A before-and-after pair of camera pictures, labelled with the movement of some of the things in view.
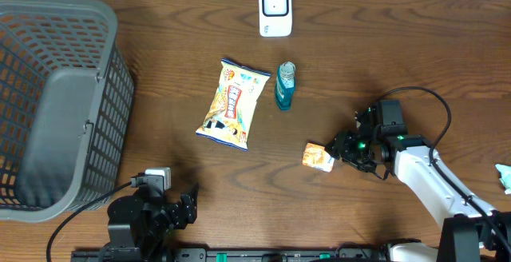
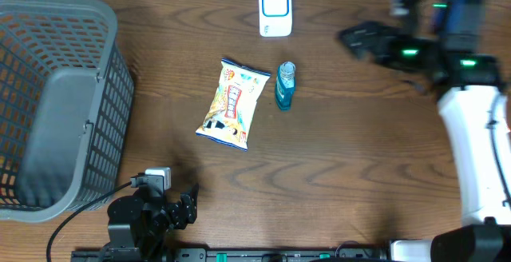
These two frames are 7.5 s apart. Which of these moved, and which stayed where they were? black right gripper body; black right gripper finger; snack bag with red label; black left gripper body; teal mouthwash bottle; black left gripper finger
Moved: black right gripper body; black right gripper finger
Stayed: black left gripper body; teal mouthwash bottle; black left gripper finger; snack bag with red label
